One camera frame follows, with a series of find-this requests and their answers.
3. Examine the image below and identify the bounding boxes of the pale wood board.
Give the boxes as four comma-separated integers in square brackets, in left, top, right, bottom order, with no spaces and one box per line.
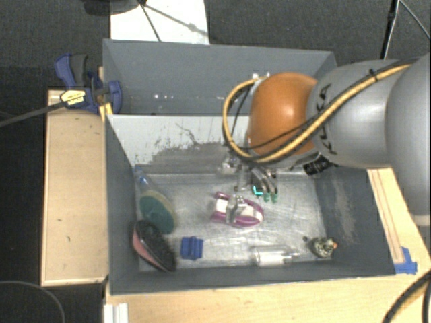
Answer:
[40,89,109,287]

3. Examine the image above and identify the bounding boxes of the small grey-green toy animal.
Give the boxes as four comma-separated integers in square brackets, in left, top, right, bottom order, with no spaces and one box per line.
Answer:
[302,236,339,258]

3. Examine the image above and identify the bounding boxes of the clear plastic bottle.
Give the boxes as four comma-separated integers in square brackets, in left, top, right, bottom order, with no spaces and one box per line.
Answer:
[133,166,153,198]

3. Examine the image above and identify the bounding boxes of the black cylinder on white bracket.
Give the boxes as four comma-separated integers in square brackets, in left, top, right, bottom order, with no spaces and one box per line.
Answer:
[302,158,333,178]

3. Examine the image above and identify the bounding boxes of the blue ribbed block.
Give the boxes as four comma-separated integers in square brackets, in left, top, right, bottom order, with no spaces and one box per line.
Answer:
[180,236,204,261]

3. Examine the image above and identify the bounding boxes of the clear glass cylinder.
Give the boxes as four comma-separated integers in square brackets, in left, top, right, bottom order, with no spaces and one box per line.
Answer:
[249,244,301,267]

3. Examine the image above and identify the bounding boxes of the green and yellow round sponge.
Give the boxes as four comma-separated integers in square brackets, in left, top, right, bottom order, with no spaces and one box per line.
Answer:
[138,190,178,235]

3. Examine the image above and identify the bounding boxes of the grey metal bin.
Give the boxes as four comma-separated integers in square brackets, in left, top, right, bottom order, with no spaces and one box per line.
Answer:
[102,38,397,296]

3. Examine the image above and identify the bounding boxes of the purple and white toy shoe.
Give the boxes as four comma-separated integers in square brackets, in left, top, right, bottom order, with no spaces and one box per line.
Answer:
[209,191,265,229]

